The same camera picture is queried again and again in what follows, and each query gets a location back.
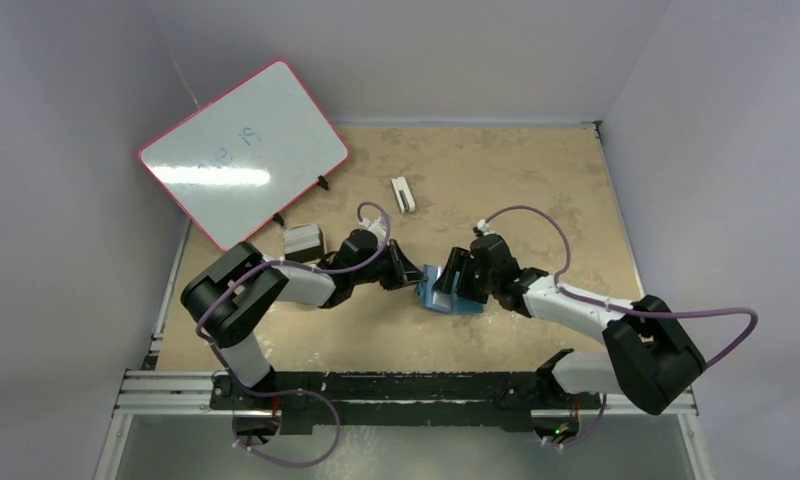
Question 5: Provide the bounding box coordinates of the pink framed whiteboard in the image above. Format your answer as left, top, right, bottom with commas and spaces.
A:
138, 60, 349, 251

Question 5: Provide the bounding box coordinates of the black mounting base plate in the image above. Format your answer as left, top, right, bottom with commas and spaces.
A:
210, 369, 600, 435

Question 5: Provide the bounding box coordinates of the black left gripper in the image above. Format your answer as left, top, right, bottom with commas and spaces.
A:
351, 240, 427, 292

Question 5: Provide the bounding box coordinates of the gold oval tin tray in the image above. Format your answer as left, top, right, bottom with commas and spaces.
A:
301, 242, 327, 264

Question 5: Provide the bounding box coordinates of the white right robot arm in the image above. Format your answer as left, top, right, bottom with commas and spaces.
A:
429, 234, 707, 415

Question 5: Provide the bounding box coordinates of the aluminium frame rail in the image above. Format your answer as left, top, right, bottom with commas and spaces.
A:
114, 370, 699, 415

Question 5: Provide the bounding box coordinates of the white whiteboard eraser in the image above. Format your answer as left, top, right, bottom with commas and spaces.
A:
390, 176, 416, 214

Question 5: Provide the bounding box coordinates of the blue card holder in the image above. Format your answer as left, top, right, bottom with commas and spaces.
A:
415, 264, 484, 315

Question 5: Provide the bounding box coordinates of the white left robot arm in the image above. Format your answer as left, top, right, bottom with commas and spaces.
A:
180, 220, 426, 409

